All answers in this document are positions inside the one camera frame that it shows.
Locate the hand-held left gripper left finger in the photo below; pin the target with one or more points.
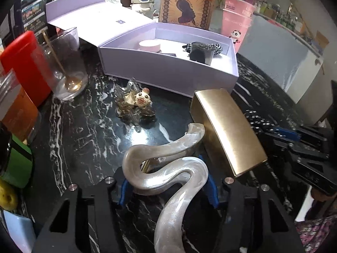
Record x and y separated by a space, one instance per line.
123 193

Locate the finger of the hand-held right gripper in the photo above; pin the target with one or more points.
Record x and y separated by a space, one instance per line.
281 145
287 134

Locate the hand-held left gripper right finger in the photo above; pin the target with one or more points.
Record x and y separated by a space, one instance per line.
210 193

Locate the black polka dot scrunchie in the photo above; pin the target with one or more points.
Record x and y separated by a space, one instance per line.
260 122

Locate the pearl white hair claw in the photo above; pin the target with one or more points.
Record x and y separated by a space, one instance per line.
168 174

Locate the gold box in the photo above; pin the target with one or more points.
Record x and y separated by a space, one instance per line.
231 137

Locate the amber hair clip with bear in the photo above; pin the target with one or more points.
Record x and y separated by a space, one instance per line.
137 100

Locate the black white gingham scrunchie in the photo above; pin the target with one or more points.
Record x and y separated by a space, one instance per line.
217 48

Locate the purple gift box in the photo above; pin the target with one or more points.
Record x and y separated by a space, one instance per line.
168 76

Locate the small purple square box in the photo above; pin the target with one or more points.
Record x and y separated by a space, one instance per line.
168 54

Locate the pink round case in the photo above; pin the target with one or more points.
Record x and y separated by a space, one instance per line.
149 46

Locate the person's right hand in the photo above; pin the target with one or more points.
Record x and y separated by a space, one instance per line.
320 196

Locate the dark jar with green label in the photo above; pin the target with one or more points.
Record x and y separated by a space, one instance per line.
18 163

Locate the light blue case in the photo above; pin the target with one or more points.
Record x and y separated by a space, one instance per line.
18 226

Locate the yellow-green fruit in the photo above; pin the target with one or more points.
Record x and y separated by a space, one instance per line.
8 197

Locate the row of cosmetic bottles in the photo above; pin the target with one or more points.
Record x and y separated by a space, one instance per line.
284 18

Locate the pink panda paper cup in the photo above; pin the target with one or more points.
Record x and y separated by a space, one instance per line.
234 26
241 6

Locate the gold spoon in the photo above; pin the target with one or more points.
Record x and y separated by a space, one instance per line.
72 83

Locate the clear jar with orange contents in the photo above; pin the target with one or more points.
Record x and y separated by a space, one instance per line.
18 116

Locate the clear drinking glass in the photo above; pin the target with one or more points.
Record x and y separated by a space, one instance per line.
71 66

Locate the red canister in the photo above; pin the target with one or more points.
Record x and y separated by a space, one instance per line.
26 66

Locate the brown printed paper bag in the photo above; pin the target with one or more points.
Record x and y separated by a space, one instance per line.
187 5

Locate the white kettle-shaped bottle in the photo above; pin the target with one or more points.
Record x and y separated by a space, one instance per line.
143 2

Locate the black printed box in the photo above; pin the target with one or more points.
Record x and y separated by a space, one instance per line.
33 18

